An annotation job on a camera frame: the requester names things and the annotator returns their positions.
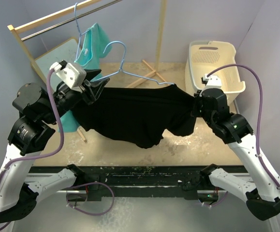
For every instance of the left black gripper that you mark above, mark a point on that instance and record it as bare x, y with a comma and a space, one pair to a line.
87, 94

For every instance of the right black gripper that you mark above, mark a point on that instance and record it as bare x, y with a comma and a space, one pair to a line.
195, 111

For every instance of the blue wire hanger of black shirt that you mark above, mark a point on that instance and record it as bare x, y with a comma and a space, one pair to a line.
141, 79

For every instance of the teal t shirt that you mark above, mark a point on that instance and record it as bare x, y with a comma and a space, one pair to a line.
94, 48

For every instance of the blue wire hanger of teal shirt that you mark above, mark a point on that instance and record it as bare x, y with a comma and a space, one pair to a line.
80, 34

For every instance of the black t shirt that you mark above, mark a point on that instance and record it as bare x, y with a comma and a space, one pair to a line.
138, 115

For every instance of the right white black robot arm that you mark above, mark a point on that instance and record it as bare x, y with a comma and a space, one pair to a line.
262, 194

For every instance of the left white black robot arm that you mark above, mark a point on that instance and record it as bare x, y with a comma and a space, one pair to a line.
39, 108

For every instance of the cream plastic laundry basket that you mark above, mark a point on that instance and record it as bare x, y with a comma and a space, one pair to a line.
206, 56

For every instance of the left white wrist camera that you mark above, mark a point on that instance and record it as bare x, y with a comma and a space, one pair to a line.
72, 74

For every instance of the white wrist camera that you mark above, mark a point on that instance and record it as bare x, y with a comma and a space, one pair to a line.
72, 74
212, 81

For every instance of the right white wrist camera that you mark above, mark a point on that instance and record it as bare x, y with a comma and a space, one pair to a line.
212, 81

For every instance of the small whiteboard wooden frame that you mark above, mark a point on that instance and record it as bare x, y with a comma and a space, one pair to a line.
64, 51

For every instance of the aluminium frame rail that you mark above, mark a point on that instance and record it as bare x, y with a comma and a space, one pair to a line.
261, 194

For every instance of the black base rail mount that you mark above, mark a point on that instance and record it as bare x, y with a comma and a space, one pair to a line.
144, 182

